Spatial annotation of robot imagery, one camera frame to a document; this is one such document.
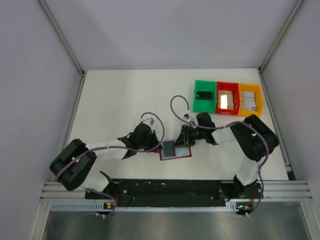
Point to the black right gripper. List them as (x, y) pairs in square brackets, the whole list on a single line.
[(186, 135)]

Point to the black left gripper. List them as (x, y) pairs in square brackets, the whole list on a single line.
[(154, 141)]

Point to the red leather card holder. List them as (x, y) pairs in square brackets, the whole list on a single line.
[(180, 153)]

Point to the grey credit card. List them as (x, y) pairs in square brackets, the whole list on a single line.
[(169, 149)]

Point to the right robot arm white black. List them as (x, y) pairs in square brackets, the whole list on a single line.
[(253, 136)]

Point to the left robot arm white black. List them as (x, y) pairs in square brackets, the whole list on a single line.
[(77, 165)]

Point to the black card in green bin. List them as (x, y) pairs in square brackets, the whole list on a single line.
[(204, 95)]

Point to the gold card in red bin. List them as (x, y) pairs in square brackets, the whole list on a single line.
[(225, 100)]

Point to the white cards in yellow bin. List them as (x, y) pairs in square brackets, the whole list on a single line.
[(248, 101)]

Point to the green storage bin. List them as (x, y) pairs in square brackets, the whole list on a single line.
[(200, 106)]

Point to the red storage bin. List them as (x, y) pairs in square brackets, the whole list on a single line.
[(234, 88)]

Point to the yellow storage bin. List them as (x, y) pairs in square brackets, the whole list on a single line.
[(258, 98)]

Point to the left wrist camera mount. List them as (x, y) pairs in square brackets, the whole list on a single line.
[(149, 121)]

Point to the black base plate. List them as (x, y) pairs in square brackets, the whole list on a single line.
[(179, 193)]

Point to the front aluminium rail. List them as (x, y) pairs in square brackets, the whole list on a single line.
[(274, 191)]

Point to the white cable duct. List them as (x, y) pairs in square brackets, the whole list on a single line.
[(77, 206)]

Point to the aluminium frame rail right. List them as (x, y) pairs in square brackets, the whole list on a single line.
[(291, 76)]

